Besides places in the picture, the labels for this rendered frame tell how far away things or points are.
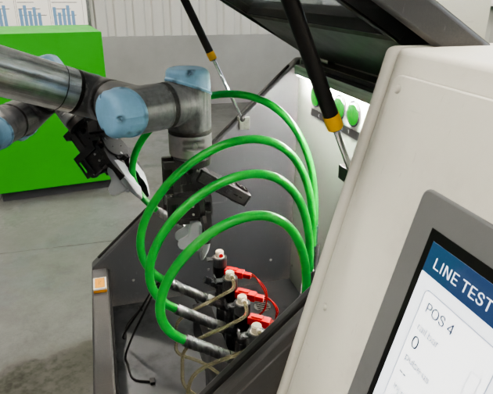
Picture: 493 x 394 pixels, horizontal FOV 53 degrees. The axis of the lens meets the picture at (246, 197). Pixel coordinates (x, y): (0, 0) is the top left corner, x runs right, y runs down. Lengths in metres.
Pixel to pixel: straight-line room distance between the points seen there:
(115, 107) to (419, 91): 0.44
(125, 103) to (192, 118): 0.13
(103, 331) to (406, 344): 0.75
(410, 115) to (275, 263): 0.97
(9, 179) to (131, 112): 3.63
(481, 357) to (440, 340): 0.04
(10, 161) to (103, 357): 3.38
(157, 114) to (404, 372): 0.51
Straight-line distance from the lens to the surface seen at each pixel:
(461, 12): 3.83
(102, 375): 0.99
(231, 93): 0.93
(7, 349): 2.73
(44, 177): 4.35
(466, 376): 0.42
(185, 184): 0.88
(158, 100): 0.78
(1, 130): 1.02
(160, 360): 1.18
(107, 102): 0.76
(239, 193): 0.90
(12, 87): 0.81
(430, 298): 0.44
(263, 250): 1.37
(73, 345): 2.63
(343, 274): 0.55
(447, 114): 0.46
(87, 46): 4.15
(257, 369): 0.68
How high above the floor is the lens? 1.60
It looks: 23 degrees down
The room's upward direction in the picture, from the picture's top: straight up
